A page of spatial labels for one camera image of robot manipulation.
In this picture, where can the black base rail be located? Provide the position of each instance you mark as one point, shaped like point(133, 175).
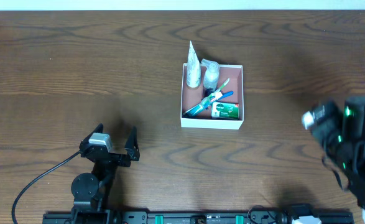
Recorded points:
point(298, 213)

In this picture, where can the green white toothbrush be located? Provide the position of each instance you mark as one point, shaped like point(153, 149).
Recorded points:
point(211, 98)

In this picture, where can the white box with pink interior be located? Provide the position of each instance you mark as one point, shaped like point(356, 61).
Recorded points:
point(190, 97)

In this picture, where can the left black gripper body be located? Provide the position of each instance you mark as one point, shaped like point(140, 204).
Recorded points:
point(113, 157)

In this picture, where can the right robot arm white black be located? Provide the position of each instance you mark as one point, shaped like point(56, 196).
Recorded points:
point(350, 158)

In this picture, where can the blue disposable razor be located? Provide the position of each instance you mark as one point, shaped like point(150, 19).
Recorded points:
point(227, 94)

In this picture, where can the clear pump bottle blue liquid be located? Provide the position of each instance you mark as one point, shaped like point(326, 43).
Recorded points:
point(211, 76)

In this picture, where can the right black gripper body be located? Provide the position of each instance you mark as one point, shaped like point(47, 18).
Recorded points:
point(330, 130)

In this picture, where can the red green toothpaste tube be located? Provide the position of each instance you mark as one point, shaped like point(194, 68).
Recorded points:
point(194, 111)

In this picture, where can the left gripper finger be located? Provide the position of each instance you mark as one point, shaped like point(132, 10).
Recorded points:
point(98, 129)
point(131, 145)

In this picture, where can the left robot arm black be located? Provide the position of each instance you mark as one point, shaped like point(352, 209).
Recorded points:
point(91, 190)

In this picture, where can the green white soap box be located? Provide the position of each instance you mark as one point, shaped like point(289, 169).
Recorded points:
point(221, 110)

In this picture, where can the white conditioner tube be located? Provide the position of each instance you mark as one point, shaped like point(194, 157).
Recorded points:
point(193, 68)

